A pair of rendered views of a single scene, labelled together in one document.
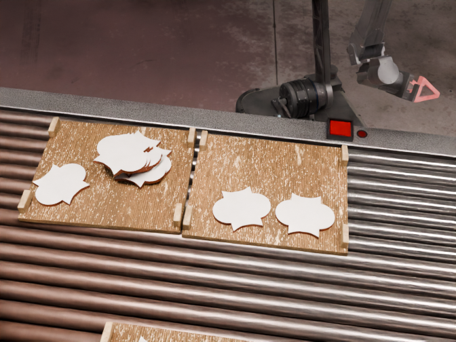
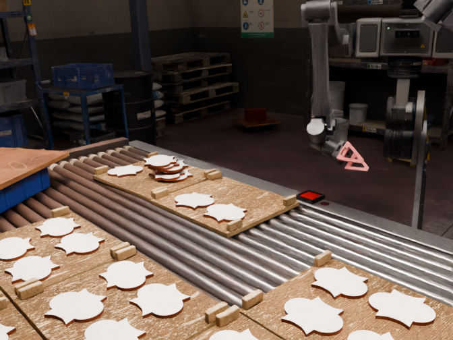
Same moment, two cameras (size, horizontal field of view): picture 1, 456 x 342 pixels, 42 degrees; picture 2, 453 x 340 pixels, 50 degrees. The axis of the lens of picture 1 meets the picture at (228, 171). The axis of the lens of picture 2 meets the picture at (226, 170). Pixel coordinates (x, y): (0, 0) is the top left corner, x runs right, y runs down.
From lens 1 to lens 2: 1.34 m
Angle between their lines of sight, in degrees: 45
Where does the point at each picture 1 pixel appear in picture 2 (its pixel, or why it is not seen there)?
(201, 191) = (185, 191)
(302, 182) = (247, 204)
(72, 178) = (133, 170)
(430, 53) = not seen: outside the picture
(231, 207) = (188, 197)
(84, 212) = (121, 181)
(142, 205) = (149, 187)
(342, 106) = not seen: hidden behind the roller
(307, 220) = (222, 213)
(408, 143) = (353, 215)
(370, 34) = (315, 104)
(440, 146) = (378, 223)
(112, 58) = not seen: hidden behind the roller
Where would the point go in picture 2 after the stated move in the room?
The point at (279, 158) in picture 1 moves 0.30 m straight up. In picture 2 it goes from (248, 193) to (247, 113)
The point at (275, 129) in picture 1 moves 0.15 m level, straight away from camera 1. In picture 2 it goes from (268, 187) to (293, 178)
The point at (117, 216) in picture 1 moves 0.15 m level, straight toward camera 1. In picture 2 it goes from (132, 186) to (108, 200)
